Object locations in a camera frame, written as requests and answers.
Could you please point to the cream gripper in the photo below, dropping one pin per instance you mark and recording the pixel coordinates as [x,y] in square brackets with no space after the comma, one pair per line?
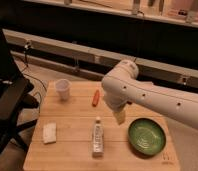
[120,117]

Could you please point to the white sponge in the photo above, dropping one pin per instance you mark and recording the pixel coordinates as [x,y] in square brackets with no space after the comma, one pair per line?
[49,133]

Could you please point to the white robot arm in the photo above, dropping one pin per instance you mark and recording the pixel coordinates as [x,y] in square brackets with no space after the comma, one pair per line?
[121,86]

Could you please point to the green ceramic bowl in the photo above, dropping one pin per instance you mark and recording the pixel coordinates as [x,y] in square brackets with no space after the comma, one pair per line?
[146,136]

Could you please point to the white tube bottle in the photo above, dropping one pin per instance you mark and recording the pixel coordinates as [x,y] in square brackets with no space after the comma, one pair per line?
[97,139]

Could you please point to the wooden board table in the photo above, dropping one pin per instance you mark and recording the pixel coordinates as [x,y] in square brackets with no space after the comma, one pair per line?
[75,120]

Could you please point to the clear plastic cup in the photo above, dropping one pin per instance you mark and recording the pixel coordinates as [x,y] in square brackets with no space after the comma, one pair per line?
[62,87]

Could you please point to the black chair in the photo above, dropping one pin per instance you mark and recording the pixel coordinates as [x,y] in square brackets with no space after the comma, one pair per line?
[14,96]

